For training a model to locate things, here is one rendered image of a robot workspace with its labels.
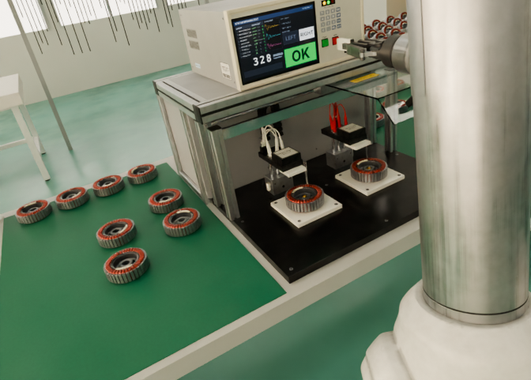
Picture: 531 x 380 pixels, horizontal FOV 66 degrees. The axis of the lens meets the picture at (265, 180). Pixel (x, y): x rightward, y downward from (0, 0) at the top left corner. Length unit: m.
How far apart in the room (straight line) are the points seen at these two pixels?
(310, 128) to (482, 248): 1.07
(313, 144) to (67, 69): 6.18
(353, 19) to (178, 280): 0.88
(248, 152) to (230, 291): 0.51
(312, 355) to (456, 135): 1.49
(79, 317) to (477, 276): 0.88
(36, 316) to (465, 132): 1.02
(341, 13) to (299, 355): 1.28
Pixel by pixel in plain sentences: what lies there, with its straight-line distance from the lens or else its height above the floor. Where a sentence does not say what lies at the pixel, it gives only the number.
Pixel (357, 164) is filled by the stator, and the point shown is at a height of 0.82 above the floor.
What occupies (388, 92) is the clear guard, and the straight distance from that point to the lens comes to 1.14.
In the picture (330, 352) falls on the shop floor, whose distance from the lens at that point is 1.80.
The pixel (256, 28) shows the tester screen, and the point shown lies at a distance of 1.13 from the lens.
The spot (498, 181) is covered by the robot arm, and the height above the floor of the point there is 1.22.
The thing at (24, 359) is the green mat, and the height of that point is 0.75.
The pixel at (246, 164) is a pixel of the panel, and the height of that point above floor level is 0.84.
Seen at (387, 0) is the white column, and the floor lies 0.84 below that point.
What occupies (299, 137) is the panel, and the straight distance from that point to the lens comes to 1.41.
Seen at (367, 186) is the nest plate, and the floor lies 0.78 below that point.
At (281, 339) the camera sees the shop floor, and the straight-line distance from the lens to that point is 1.86.
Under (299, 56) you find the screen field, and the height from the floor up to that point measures 1.16.
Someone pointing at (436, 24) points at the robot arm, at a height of 1.35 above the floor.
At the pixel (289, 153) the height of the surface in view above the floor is 0.92.
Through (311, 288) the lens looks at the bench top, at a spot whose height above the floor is 0.74.
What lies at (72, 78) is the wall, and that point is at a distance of 7.37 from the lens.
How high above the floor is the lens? 1.41
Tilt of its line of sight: 28 degrees down
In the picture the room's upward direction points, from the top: 10 degrees counter-clockwise
